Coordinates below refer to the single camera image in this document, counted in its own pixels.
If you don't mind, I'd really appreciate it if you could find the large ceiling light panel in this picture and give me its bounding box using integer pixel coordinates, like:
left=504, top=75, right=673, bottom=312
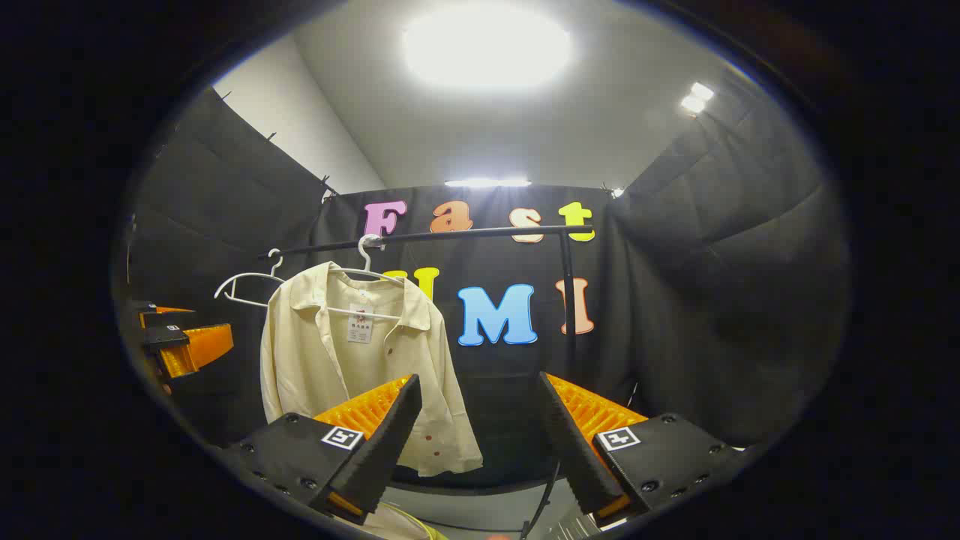
left=401, top=4, right=575, bottom=92

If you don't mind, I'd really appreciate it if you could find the black clothes rack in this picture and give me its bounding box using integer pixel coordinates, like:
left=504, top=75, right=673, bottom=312
left=259, top=223, right=595, bottom=376

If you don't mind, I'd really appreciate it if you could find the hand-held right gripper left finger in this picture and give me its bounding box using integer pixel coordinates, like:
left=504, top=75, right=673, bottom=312
left=223, top=373, right=424, bottom=526

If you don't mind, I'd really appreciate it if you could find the yellow-rimmed laundry hamper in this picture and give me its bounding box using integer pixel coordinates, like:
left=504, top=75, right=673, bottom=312
left=366, top=501, right=451, bottom=540

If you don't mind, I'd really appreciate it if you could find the small ceiling light panel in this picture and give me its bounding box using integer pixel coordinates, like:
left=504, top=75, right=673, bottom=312
left=679, top=81, right=717, bottom=117

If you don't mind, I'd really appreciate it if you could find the cream button shirt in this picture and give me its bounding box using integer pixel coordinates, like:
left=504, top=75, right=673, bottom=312
left=260, top=261, right=485, bottom=478

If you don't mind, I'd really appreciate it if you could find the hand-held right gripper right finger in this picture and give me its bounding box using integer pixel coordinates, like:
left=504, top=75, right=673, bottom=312
left=537, top=371, right=740, bottom=526

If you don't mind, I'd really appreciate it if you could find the white plastic hanger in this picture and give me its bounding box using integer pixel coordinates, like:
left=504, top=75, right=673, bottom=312
left=214, top=249, right=290, bottom=308
left=324, top=234, right=412, bottom=320

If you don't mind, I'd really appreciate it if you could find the black cable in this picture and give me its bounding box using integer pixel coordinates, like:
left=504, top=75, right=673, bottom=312
left=520, top=457, right=561, bottom=540

